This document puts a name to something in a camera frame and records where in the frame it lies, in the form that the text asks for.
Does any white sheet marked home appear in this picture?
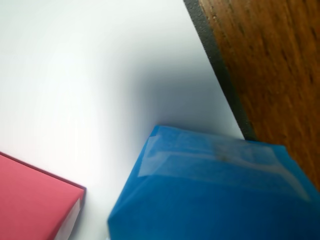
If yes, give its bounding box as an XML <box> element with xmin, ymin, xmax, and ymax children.
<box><xmin>0</xmin><ymin>0</ymin><xmax>245</xmax><ymax>240</ymax></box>

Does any pink paper box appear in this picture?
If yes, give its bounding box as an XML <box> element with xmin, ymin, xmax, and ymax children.
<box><xmin>0</xmin><ymin>151</ymin><xmax>88</xmax><ymax>240</ymax></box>

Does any blue paper box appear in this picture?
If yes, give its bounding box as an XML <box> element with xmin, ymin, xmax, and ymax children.
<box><xmin>106</xmin><ymin>124</ymin><xmax>320</xmax><ymax>240</ymax></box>

